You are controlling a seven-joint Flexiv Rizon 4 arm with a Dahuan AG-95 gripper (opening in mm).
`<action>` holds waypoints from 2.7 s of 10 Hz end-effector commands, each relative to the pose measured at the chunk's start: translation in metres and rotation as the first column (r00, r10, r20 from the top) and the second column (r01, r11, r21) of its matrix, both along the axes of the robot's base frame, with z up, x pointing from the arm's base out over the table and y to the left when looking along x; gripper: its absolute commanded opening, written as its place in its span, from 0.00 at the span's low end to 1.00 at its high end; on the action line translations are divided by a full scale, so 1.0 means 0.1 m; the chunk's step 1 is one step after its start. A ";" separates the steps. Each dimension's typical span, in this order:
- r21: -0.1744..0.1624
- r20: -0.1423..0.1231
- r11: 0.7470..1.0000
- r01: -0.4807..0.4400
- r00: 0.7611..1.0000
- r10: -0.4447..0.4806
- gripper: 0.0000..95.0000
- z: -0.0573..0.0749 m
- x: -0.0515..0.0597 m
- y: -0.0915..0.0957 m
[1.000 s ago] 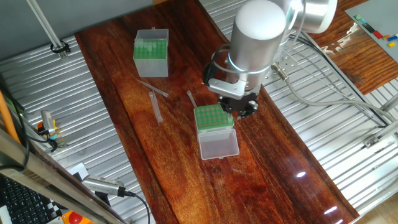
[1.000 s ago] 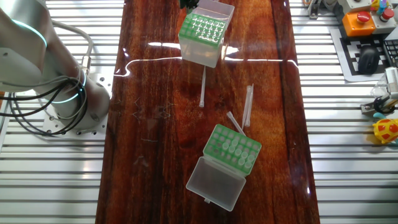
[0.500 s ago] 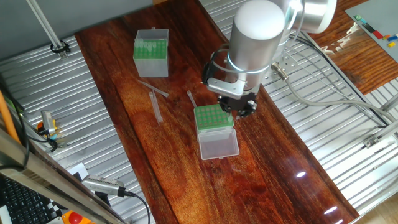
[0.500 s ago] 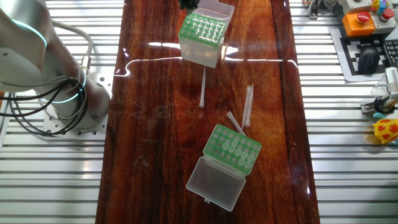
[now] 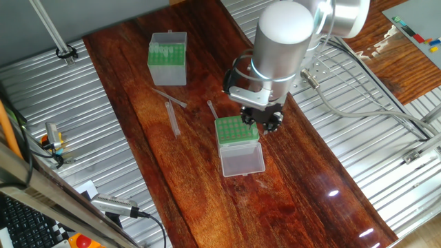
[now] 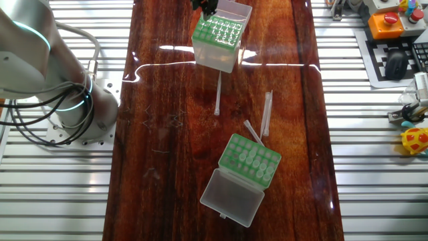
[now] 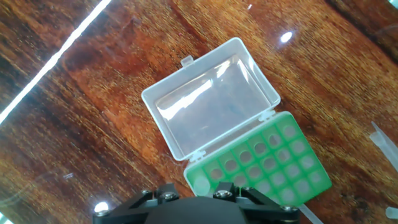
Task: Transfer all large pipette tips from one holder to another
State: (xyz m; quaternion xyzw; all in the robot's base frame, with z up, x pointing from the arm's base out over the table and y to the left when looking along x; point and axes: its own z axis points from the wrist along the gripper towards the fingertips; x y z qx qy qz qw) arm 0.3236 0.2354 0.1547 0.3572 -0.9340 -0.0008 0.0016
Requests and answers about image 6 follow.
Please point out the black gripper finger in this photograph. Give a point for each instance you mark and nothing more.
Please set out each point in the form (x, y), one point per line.
(210, 7)
(198, 4)

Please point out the green clear pipette tip box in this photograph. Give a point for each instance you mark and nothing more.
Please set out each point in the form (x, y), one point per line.
(230, 197)
(214, 58)

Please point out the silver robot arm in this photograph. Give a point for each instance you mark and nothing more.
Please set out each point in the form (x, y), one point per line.
(103, 110)

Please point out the glossy brown wooden board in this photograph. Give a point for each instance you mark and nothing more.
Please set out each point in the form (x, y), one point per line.
(187, 134)

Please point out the grey control button box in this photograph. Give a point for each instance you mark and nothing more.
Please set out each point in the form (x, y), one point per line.
(381, 6)

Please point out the orange emergency stop box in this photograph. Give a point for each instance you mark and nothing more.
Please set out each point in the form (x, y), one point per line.
(381, 30)

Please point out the black computer mouse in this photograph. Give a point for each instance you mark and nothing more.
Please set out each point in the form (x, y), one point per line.
(396, 65)

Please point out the small colourful plastic toy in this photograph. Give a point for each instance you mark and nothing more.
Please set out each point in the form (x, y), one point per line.
(406, 6)

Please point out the grey emergency stop box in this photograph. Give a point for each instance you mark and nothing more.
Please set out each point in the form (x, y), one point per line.
(411, 28)

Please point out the black keyboard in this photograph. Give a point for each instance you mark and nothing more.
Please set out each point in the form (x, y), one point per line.
(422, 57)

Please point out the yellow orange turtle toy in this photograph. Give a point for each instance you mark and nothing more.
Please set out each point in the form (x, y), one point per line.
(416, 140)

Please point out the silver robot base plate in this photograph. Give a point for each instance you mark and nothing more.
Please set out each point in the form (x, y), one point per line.
(112, 90)

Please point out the small silver metal bracket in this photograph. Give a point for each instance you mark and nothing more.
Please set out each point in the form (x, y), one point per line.
(394, 116)

